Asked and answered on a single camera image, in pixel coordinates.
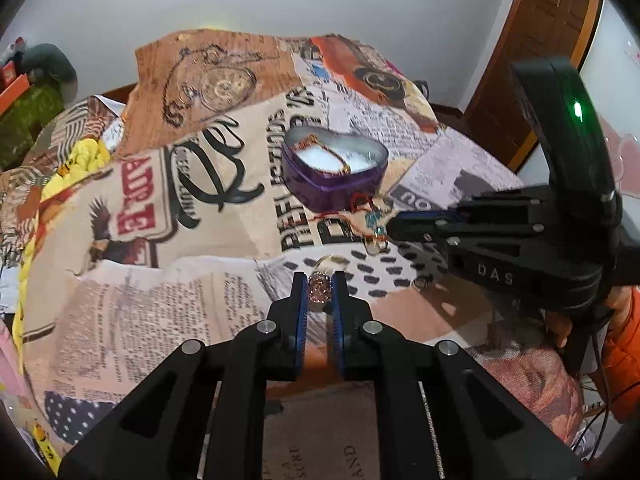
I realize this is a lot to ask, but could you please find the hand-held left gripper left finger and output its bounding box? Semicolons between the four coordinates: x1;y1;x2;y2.
59;271;308;480

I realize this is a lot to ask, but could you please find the pink glitter ring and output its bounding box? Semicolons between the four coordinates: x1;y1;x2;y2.
308;272;334;307

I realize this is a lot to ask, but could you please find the wooden door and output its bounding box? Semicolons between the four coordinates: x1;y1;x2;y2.
462;0;604;173

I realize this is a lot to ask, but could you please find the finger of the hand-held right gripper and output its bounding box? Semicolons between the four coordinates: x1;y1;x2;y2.
395;194;547;239
386;217;501;262

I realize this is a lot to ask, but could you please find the yellow cloth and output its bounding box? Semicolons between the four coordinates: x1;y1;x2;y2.
11;136;112;361

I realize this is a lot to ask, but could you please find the teal pendant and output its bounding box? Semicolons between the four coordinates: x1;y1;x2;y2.
366;209;390;240

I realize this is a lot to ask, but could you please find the orange box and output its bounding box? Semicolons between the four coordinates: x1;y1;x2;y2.
0;59;32;117

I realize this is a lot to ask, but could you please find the red string turquoise pendant necklace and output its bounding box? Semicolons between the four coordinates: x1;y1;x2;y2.
299;191;397;241

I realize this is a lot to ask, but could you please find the grey-green plush toy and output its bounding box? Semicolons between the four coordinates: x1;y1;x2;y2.
19;42;79;95

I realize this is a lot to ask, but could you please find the gold chain bracelet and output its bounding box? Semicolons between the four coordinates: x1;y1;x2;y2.
299;133;355;177

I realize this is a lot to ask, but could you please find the person's right hand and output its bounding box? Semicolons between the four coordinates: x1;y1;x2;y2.
546;310;574;352

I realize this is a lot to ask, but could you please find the person's right forearm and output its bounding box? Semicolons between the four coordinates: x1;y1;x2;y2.
599;286;640;425

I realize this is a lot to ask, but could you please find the purple heart-shaped tin box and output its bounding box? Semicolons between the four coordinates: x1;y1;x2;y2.
281;127;389;212

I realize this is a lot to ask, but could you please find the printed blanket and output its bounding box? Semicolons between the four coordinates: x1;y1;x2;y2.
0;29;587;480

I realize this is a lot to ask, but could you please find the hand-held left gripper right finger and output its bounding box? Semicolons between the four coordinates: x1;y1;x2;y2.
327;271;585;480

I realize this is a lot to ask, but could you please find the black cable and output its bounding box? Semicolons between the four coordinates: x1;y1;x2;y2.
569;330;617;462

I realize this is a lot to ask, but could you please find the green patterned box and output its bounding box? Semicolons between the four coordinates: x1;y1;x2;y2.
0;84;65;172

